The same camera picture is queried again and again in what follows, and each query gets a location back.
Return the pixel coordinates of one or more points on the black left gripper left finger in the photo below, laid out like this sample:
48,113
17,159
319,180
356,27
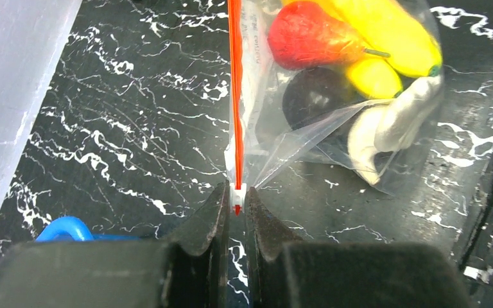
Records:
185,268

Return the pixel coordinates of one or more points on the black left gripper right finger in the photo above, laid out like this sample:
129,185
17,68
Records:
285,270

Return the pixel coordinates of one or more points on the dark eggplant toy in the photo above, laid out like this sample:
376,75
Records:
313,93

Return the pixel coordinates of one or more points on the white toy garlic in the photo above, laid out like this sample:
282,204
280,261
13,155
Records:
390,125

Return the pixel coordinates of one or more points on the clear zip bag orange zipper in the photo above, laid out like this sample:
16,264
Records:
261,142

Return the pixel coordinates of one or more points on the red toy pepper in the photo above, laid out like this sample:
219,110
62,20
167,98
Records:
303,34

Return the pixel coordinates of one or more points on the yellow toy banana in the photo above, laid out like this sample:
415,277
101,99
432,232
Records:
386,26

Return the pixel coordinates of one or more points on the blue plastic bin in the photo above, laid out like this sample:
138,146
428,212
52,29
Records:
70,228

